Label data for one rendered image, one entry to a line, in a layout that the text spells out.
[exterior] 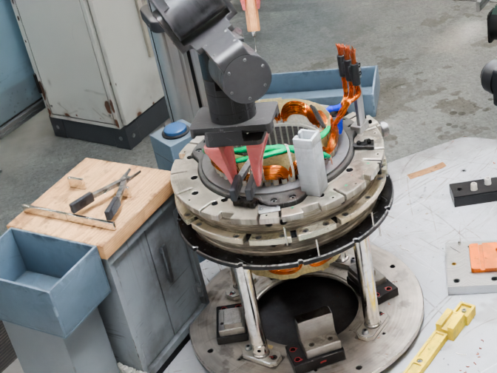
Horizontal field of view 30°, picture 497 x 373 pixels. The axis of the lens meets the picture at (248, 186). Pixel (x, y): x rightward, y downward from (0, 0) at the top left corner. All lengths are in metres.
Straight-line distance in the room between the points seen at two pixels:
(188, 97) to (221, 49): 0.78
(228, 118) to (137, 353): 0.48
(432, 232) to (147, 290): 0.55
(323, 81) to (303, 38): 2.79
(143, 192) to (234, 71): 0.45
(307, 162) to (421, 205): 0.57
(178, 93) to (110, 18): 1.86
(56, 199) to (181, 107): 0.43
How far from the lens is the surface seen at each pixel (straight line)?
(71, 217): 1.40
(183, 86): 1.79
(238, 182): 1.17
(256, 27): 1.27
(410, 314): 1.51
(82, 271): 1.32
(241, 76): 1.02
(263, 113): 1.13
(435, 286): 1.59
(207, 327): 1.55
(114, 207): 1.36
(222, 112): 1.11
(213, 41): 1.05
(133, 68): 3.75
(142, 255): 1.42
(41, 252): 1.43
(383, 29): 4.43
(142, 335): 1.47
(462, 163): 1.90
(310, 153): 1.23
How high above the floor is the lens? 1.79
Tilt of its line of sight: 32 degrees down
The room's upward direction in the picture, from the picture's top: 12 degrees counter-clockwise
